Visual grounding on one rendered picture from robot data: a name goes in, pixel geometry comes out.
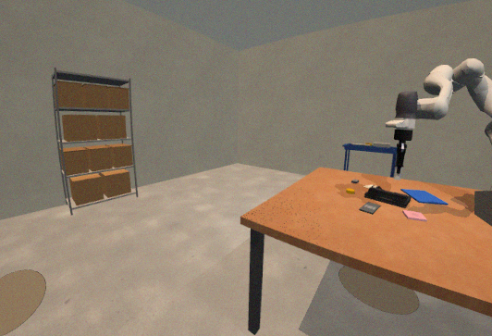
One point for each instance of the pink sticky note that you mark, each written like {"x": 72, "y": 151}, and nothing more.
{"x": 414, "y": 215}

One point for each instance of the blue flat rectangular pad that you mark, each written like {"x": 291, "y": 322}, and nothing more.
{"x": 424, "y": 197}

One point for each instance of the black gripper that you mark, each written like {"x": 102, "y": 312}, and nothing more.
{"x": 403, "y": 136}

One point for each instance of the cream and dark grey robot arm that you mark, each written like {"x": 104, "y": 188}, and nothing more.
{"x": 469, "y": 73}

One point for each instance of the black desk phone body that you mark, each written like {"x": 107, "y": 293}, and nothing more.
{"x": 387, "y": 199}

